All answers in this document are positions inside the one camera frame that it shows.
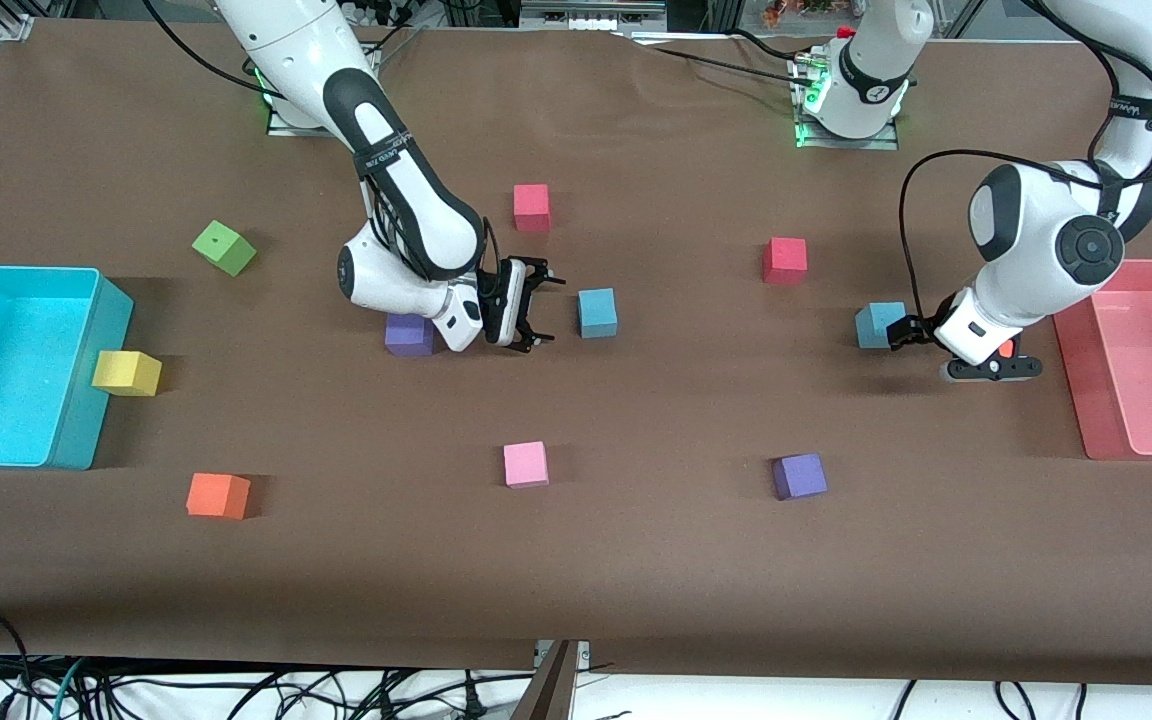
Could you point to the orange foam block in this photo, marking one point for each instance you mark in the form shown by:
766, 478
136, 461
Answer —
218, 496
1006, 349

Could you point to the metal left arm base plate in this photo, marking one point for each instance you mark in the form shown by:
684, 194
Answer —
886, 142

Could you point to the brown paper table cover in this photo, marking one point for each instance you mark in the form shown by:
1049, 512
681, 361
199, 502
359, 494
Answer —
636, 580

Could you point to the red foam block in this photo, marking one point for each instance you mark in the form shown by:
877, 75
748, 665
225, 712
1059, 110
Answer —
785, 260
532, 207

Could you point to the purple foam block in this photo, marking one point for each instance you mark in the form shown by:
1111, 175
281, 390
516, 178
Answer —
406, 338
799, 476

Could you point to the green foam block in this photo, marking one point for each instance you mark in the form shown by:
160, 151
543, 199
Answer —
224, 248

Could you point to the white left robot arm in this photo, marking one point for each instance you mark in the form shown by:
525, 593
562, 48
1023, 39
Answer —
1026, 240

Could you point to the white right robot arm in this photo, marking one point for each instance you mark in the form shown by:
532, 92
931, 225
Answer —
376, 280

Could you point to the grey metal rack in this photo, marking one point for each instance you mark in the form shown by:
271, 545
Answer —
591, 12

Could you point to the pink foam block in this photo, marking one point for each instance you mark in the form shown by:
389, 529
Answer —
526, 464

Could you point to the colourful background items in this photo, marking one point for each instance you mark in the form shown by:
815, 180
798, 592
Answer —
806, 8

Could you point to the blue foam block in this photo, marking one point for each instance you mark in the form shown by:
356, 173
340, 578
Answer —
876, 324
597, 312

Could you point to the aluminium corner bracket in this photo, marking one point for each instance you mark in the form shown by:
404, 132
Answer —
16, 25

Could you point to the small metal bracket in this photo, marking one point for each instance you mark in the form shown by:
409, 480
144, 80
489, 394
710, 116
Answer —
581, 652

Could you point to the dark metal bar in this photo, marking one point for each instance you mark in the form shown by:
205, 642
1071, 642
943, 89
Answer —
548, 690

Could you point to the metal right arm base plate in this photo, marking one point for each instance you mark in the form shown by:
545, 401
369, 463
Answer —
281, 125

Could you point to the yellow foam block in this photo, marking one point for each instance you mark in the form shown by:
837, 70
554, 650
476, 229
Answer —
126, 372

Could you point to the aluminium frame post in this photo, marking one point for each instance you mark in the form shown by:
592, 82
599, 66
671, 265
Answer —
724, 12

